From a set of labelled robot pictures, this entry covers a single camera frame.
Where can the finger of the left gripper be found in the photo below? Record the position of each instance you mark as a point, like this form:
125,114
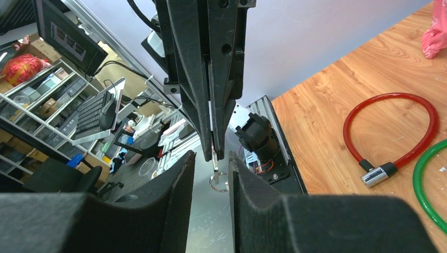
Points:
226,26

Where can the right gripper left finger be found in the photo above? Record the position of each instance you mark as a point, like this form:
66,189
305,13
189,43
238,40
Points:
151,218

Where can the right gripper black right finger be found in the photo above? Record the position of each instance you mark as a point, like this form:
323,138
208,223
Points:
267,220

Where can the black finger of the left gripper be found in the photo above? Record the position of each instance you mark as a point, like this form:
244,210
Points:
189,24

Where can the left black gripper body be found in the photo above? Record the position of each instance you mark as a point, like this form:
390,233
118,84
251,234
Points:
173,79

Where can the keys for green lock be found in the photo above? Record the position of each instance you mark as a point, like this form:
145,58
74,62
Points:
216,173

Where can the black office chair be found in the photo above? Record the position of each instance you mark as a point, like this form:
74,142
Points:
55,176

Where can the black keyboard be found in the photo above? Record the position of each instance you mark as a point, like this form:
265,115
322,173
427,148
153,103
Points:
96,115

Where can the black computer monitor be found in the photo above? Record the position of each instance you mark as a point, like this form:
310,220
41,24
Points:
65,37

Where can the metal storage shelf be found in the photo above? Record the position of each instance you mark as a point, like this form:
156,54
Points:
42,112

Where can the red mesh bag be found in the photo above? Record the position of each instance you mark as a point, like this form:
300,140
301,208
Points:
22,68

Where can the pink patterned jacket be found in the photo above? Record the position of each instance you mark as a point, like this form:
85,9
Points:
434,39

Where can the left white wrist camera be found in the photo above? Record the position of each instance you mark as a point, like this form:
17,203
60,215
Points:
153,44

